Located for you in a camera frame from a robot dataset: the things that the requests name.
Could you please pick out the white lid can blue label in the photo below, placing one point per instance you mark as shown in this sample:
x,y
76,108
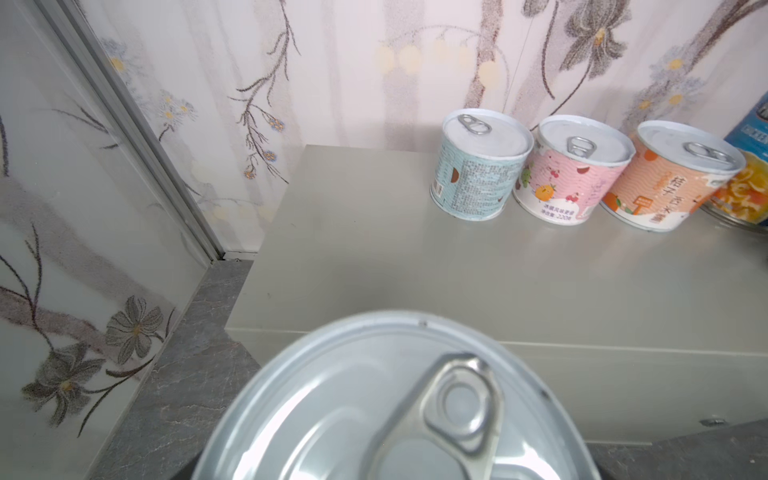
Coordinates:
x,y
396,395

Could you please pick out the white lid can orange label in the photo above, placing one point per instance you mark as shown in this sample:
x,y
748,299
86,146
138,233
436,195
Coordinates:
x,y
676,169

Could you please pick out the large blue labelled can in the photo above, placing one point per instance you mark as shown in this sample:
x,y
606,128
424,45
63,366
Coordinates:
x,y
743,200

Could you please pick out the grey metal cabinet box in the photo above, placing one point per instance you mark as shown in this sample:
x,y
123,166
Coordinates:
x,y
640,335

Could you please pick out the round cabinet lock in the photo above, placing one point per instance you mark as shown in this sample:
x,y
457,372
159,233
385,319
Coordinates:
x,y
714,422

